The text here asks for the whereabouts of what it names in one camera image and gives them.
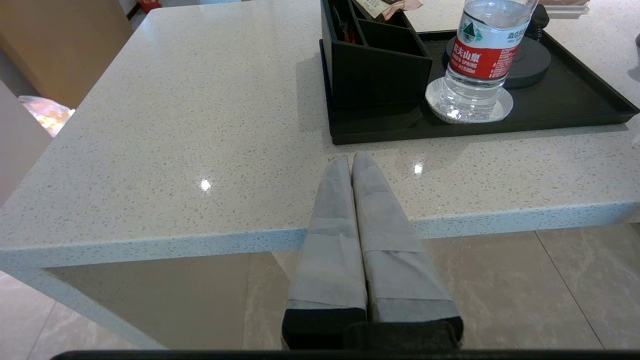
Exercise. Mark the black round kettle base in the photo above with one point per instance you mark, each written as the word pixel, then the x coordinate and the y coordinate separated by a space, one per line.
pixel 532 62

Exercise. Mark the black compartment organizer box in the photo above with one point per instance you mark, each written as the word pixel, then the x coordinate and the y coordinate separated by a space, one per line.
pixel 380 75

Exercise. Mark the yellow white plastic bag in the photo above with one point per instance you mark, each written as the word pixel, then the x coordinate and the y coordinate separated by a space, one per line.
pixel 47 115

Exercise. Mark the clear water bottle red cap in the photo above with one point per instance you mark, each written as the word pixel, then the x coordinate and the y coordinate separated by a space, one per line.
pixel 480 55

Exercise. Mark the red bag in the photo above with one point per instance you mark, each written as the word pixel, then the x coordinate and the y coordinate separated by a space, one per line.
pixel 149 5

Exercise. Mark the brown wooden door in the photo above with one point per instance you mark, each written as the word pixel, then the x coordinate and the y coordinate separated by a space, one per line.
pixel 60 45

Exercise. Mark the black rectangular serving tray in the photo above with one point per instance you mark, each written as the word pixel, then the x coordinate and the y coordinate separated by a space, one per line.
pixel 560 107

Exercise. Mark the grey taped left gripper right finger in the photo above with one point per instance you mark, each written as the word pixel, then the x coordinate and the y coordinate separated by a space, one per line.
pixel 395 265

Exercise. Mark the white round paper coaster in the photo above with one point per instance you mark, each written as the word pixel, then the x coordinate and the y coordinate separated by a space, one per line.
pixel 435 100

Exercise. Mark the pink tea sachet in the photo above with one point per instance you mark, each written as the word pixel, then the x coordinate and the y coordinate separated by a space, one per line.
pixel 407 4

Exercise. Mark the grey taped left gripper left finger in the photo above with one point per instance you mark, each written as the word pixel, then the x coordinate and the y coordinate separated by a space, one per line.
pixel 330 260

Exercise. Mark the red sachet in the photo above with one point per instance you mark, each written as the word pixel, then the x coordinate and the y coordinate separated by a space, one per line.
pixel 345 27

